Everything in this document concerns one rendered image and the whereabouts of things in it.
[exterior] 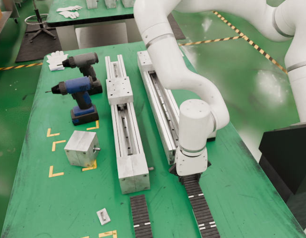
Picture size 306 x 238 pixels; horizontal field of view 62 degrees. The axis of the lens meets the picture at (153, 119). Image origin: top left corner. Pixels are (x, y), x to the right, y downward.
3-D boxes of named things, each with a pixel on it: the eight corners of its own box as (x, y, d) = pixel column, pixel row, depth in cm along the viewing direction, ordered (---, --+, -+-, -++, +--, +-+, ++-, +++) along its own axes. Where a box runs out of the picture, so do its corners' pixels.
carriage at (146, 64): (162, 73, 139) (162, 62, 134) (142, 76, 137) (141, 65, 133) (156, 59, 150) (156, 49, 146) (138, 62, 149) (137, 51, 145)
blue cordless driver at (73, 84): (101, 120, 120) (92, 80, 106) (58, 131, 116) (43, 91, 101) (98, 110, 126) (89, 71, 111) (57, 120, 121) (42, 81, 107)
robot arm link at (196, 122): (198, 126, 82) (173, 136, 79) (201, 92, 74) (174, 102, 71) (214, 143, 77) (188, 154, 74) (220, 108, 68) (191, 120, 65)
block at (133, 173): (157, 188, 91) (156, 171, 85) (122, 194, 90) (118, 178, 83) (151, 168, 98) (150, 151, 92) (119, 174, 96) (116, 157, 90)
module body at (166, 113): (193, 160, 100) (195, 145, 94) (168, 165, 99) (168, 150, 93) (153, 63, 159) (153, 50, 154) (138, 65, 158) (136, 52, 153)
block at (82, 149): (97, 168, 99) (93, 151, 93) (70, 165, 101) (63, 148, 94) (106, 149, 106) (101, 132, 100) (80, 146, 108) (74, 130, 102)
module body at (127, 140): (145, 169, 97) (144, 154, 92) (119, 174, 96) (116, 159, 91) (123, 67, 157) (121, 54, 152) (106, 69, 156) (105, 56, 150)
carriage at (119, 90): (134, 106, 118) (132, 94, 113) (110, 110, 116) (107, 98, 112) (129, 87, 130) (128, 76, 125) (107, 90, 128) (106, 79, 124)
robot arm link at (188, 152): (181, 153, 74) (181, 159, 76) (210, 148, 75) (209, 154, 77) (174, 133, 80) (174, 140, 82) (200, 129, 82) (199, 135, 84)
